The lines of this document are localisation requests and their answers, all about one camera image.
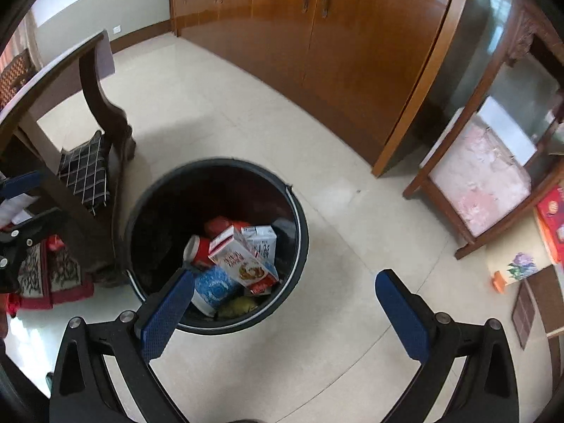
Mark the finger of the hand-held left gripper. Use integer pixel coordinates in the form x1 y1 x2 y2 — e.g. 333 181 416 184
0 171 43 200
13 208 67 245

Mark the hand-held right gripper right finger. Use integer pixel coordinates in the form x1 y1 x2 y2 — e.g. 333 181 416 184
374 269 521 423

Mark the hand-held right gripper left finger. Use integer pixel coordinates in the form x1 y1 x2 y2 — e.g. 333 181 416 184
49 268 196 423

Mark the white paper piece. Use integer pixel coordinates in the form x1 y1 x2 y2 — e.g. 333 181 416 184
0 194 35 226

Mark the blue patterned paper bowl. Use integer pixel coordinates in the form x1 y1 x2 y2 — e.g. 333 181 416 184
190 264 245 317

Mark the yellow cloth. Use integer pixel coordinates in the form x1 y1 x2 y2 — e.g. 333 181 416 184
217 295 260 320

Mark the red white paper carton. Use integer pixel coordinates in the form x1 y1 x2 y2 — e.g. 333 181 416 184
208 225 280 296

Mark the black plastic bucket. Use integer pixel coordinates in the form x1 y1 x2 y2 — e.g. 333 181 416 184
123 157 309 335

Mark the patterned floral rug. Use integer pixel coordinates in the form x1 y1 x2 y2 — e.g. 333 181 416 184
18 240 84 296

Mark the dark checked cushion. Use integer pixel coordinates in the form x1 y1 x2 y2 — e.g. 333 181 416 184
57 130 111 214

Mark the wooden woven-back bench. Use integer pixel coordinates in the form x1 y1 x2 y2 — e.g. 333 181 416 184
0 48 38 111

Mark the dark wooden table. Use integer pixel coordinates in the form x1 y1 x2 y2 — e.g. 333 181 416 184
0 31 137 287

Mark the brown tile-pattern mat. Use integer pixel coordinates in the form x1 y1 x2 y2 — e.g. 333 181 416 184
511 281 537 349

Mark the floral waste bin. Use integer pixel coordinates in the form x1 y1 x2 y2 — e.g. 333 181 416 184
486 220 558 294

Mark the pink striped curtain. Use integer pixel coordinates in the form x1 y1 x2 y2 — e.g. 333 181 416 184
6 11 40 71

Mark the brown speckled board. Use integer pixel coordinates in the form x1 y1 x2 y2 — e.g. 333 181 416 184
526 264 564 336

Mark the pink floral panel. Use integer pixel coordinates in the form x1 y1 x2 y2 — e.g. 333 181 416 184
429 117 532 236

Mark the open cardboard box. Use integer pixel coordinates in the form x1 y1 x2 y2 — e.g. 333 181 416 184
535 185 564 269

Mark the white box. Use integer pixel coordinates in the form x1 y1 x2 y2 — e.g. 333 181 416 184
478 97 538 164

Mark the brown wooden sideboard cabinet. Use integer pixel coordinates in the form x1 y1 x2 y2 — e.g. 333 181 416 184
168 0 516 178

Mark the carved dark wooden stand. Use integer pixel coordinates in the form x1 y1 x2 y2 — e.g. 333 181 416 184
403 0 564 260

